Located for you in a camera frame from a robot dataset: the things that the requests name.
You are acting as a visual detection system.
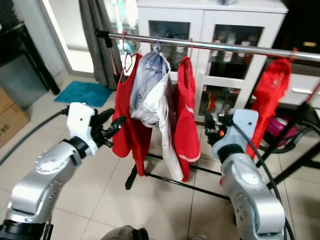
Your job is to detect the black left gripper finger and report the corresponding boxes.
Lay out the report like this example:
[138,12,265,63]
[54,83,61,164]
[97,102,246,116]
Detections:
[105,115,127,139]
[95,107,115,126]

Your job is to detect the red tank top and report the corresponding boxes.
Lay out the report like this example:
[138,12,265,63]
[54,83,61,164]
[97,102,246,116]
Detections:
[112,52,146,176]

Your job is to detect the red shirt with white stripe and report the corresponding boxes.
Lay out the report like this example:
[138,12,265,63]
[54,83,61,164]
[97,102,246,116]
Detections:
[172,56,202,182]

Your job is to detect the teal floor mat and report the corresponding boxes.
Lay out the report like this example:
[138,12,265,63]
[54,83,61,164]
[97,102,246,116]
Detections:
[54,81,115,107]

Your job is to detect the pink plastic item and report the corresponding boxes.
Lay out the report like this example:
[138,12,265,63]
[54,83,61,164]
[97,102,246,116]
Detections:
[265,117,298,146]

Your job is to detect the plain red shirt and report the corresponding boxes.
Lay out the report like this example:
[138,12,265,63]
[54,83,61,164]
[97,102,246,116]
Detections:
[219,58,293,187]

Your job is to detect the grey curtain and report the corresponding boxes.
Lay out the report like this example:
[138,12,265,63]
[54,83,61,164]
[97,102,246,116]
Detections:
[79,0,121,91]

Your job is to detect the brown cardboard box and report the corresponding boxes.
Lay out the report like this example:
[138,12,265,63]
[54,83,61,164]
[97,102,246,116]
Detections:
[0,89,31,147]

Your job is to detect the grey robot leg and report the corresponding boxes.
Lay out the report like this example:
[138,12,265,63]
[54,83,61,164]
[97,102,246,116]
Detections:
[100,225,148,240]

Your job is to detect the white glass door cabinet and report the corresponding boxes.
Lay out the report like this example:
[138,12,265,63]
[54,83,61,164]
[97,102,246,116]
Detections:
[136,0,290,123]

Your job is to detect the black table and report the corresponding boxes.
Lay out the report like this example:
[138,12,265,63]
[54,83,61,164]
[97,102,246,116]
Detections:
[0,22,59,96]

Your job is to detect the dark wooden cabinet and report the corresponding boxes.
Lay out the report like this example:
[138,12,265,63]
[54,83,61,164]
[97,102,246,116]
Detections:
[277,0,320,57]

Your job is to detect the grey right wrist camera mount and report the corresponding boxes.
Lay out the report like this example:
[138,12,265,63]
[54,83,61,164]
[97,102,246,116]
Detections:
[212,108,260,161]

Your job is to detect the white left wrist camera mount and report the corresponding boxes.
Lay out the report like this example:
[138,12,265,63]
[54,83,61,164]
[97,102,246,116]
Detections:
[67,102,99,156]

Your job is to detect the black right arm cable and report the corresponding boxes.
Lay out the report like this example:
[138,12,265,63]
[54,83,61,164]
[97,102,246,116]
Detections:
[231,124,290,240]

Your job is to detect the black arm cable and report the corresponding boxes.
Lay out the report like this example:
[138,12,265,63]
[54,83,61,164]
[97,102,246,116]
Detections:
[231,124,290,240]
[0,109,70,165]

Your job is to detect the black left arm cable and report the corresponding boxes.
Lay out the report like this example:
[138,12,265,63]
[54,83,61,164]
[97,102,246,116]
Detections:
[0,109,70,165]

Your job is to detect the steel rail clothes rack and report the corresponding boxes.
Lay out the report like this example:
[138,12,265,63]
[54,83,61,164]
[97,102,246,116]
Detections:
[95,31,320,202]

